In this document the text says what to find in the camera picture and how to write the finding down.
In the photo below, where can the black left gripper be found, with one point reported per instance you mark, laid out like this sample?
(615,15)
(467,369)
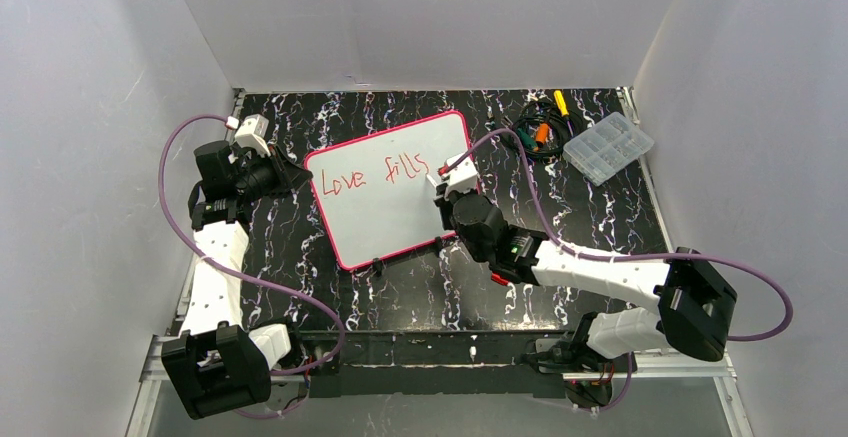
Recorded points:
(285,171)

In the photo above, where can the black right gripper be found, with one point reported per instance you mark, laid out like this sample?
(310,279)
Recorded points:
(448,209)

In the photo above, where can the pink framed whiteboard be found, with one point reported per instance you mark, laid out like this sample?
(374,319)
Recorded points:
(372,192)

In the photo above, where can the red marker cap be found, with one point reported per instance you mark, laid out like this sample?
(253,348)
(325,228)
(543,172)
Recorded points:
(499,280)

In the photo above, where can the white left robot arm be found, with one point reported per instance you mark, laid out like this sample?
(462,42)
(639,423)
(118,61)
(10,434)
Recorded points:
(215,364)

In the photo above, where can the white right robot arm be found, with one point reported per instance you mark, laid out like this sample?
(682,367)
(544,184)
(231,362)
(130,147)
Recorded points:
(679,303)

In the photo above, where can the clear plastic compartment box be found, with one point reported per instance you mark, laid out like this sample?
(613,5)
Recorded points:
(607,147)

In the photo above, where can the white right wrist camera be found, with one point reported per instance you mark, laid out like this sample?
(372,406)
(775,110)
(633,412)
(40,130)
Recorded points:
(457,175)

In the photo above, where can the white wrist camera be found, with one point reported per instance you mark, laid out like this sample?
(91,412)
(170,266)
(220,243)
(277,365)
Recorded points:
(457,175)
(251,135)

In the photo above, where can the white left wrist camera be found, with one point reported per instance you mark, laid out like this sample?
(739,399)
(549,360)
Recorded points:
(251,135)

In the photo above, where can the green cable connector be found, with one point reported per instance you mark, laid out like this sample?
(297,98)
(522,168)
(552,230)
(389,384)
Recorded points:
(527,141)

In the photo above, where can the orange cable connector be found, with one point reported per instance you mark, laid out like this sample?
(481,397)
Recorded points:
(541,136)

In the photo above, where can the yellow handled screwdriver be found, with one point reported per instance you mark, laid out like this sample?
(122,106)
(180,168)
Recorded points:
(561,104)

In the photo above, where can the aluminium front frame rail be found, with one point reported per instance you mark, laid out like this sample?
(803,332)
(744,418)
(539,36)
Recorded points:
(466,383)

